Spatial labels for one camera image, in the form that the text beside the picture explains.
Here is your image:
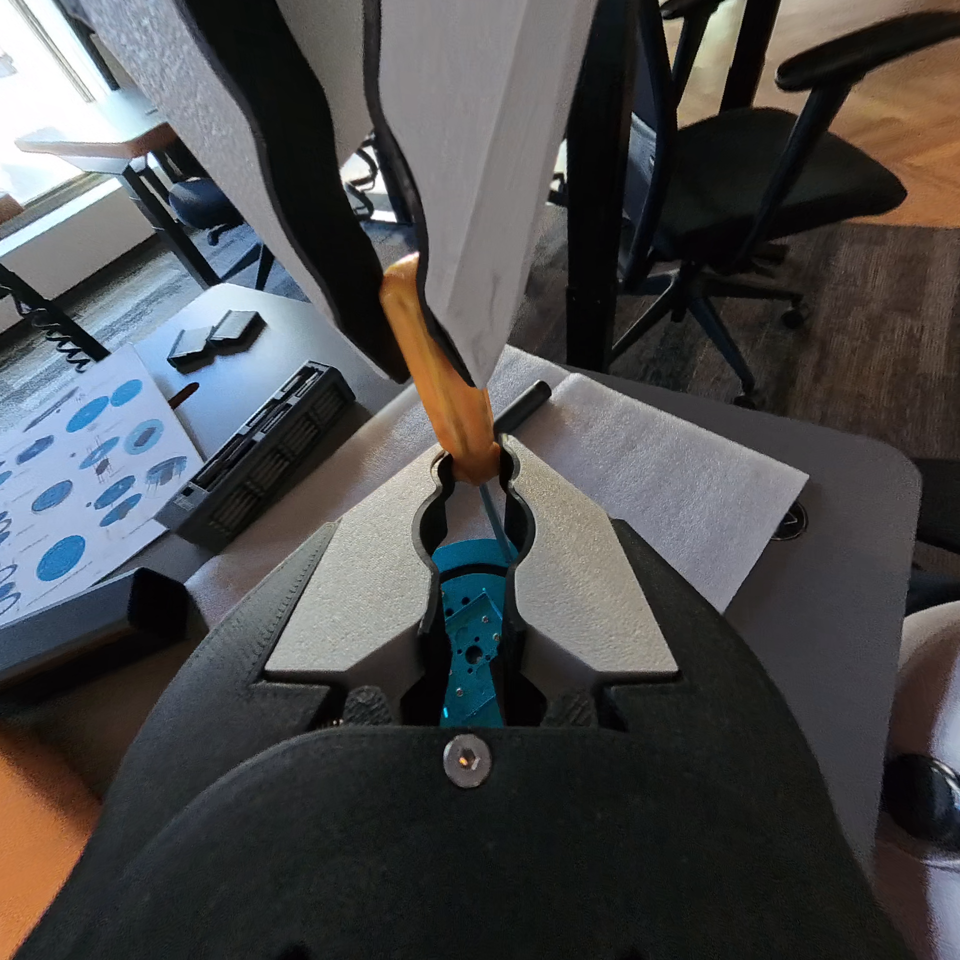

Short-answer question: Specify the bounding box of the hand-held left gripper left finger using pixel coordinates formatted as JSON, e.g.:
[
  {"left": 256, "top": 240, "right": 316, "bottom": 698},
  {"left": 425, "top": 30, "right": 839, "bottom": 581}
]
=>
[{"left": 264, "top": 448, "right": 455, "bottom": 727}]

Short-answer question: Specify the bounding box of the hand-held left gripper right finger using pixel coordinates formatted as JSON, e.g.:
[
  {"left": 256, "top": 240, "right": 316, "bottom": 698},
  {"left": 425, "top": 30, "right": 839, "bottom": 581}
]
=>
[{"left": 491, "top": 435, "right": 680, "bottom": 727}]

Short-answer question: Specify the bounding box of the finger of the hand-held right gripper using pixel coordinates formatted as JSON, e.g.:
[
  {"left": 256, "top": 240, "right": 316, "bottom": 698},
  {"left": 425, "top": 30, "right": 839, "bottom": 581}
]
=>
[
  {"left": 78, "top": 0, "right": 412, "bottom": 385},
  {"left": 363, "top": 0, "right": 601, "bottom": 391}
]

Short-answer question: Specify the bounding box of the blue round metal turntable base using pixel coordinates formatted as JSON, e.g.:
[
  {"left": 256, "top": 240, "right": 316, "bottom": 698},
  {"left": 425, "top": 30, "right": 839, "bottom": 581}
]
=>
[{"left": 431, "top": 540, "right": 519, "bottom": 727}]

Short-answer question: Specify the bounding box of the black electric screwdriver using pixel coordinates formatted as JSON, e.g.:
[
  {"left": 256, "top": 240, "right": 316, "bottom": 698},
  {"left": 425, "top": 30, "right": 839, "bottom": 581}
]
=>
[{"left": 495, "top": 380, "right": 554, "bottom": 436}]

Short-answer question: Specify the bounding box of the yellow handled screwdriver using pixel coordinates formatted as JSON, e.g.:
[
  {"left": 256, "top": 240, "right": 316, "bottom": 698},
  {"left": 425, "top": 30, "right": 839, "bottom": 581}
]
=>
[{"left": 378, "top": 251, "right": 520, "bottom": 567}]

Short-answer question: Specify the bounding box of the wooden edged office desk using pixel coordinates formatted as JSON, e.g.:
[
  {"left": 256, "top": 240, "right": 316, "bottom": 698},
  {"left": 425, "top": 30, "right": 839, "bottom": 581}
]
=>
[{"left": 15, "top": 97, "right": 279, "bottom": 294}]

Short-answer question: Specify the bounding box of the grey desk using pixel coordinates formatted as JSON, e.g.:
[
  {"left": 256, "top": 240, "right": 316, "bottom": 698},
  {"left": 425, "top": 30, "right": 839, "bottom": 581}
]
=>
[{"left": 0, "top": 283, "right": 922, "bottom": 886}]

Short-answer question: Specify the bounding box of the black office chair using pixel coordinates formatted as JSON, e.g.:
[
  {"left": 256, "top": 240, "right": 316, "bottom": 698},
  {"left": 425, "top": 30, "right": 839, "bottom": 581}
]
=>
[
  {"left": 622, "top": 11, "right": 960, "bottom": 410},
  {"left": 168, "top": 176, "right": 249, "bottom": 249}
]

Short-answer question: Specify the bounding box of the white foam sheet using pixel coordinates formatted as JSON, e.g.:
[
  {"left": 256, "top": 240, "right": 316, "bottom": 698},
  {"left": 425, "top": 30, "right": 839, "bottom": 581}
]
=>
[{"left": 183, "top": 345, "right": 811, "bottom": 616}]

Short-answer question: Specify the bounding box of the black screwdriver bit case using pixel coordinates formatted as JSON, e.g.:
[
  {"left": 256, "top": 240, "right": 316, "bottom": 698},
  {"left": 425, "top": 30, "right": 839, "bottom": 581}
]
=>
[{"left": 153, "top": 362, "right": 357, "bottom": 552}]

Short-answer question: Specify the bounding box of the large window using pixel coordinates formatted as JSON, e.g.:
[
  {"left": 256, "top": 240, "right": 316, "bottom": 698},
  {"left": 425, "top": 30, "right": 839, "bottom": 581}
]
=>
[{"left": 0, "top": 0, "right": 99, "bottom": 204}]

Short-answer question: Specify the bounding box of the dark bit case sleeve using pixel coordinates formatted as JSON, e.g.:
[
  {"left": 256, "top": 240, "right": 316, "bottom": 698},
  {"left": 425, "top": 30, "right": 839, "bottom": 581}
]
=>
[{"left": 0, "top": 567, "right": 189, "bottom": 684}]

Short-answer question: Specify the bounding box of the printed instruction sheet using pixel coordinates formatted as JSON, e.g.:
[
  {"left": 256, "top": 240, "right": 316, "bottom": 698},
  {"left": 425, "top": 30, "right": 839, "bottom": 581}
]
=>
[{"left": 0, "top": 345, "right": 205, "bottom": 624}]

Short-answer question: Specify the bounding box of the cardboard box with white flaps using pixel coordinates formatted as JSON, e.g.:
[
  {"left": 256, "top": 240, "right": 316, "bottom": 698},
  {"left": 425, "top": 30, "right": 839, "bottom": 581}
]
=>
[{"left": 0, "top": 720, "right": 102, "bottom": 954}]

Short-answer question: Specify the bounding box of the black coiled cable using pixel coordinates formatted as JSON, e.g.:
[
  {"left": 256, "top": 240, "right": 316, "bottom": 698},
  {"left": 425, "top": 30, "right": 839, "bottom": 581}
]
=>
[
  {"left": 18, "top": 300, "right": 99, "bottom": 376},
  {"left": 341, "top": 131, "right": 380, "bottom": 222}
]

